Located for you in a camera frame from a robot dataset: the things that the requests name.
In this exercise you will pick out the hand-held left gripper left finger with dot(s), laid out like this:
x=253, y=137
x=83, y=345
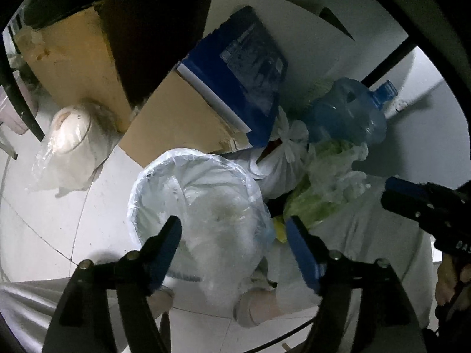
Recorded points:
x=167, y=250

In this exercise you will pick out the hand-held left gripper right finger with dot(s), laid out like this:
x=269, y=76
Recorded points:
x=301, y=253

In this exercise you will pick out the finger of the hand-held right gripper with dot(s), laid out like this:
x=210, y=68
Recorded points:
x=403, y=185
x=412, y=209

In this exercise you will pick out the bin with clear plastic liner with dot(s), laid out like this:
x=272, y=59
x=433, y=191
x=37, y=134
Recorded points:
x=206, y=206

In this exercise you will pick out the person's right hand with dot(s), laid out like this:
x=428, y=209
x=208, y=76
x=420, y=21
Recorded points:
x=445, y=279

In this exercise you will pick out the yellow black wrapper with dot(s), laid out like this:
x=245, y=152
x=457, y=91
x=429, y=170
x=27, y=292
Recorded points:
x=280, y=230

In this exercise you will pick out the person's white pants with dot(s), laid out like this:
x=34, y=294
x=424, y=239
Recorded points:
x=368, y=235

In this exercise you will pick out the clear bag of cabbage leaves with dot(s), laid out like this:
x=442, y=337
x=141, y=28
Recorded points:
x=323, y=187

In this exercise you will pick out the grey fluffy slipper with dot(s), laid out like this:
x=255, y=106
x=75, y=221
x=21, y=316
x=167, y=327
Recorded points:
x=254, y=307

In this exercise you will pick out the blue water jug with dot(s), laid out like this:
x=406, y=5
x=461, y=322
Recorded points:
x=342, y=114

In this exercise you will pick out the white tied plastic bag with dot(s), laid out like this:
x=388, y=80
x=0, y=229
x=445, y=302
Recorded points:
x=283, y=158

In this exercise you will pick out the black table leg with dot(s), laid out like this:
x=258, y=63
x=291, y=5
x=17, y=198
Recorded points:
x=390, y=60
x=20, y=92

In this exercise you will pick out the green mesh bag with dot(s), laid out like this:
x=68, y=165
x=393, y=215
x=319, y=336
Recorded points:
x=316, y=90

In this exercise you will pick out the round pot in plastic bag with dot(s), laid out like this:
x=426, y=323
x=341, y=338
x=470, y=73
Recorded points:
x=70, y=132

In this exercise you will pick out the blue printed box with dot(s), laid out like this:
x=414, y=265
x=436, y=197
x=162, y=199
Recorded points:
x=239, y=62

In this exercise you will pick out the pink plastic bin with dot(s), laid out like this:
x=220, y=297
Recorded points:
x=13, y=114

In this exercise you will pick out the large brown cardboard box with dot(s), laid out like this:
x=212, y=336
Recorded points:
x=73, y=62

